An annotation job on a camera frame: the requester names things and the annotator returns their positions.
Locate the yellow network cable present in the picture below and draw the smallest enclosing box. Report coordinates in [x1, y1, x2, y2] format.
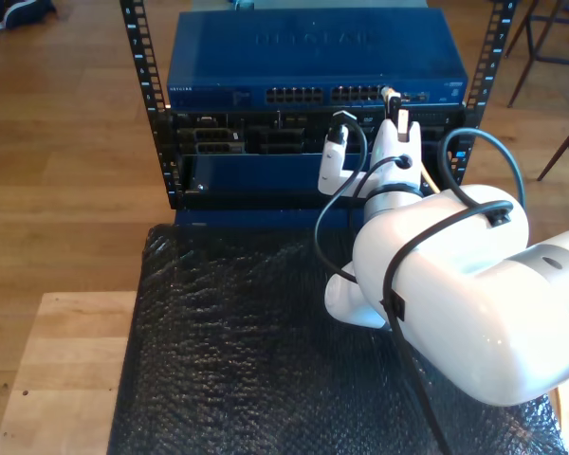
[381, 84, 441, 195]

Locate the black Dell rack server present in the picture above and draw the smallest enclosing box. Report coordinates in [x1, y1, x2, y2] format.
[169, 109, 467, 156]

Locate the black bubble wrap mat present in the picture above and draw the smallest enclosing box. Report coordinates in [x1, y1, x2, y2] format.
[106, 222, 569, 455]

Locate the dark blue sneaker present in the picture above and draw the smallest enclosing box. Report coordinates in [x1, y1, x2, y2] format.
[0, 0, 59, 31]

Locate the black camera cable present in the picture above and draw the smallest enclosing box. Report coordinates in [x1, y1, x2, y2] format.
[331, 109, 526, 209]

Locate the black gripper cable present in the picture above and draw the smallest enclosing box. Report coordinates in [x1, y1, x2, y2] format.
[314, 155, 414, 285]

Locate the black perforated rack post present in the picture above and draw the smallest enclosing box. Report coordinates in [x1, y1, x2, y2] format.
[119, 0, 182, 210]
[447, 0, 519, 191]

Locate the blue Netgear network switch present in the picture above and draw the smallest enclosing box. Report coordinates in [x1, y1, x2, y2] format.
[165, 7, 469, 114]

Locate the blue rack base plate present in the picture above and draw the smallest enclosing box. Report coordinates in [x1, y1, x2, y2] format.
[174, 207, 369, 229]

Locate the dark metal frame chair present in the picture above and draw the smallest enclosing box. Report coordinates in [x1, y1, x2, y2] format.
[537, 111, 569, 229]

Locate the dark metal frame stool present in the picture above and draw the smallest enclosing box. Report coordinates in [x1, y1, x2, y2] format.
[504, 0, 569, 109]

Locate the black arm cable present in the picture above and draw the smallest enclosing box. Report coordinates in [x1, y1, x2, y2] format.
[379, 201, 516, 455]

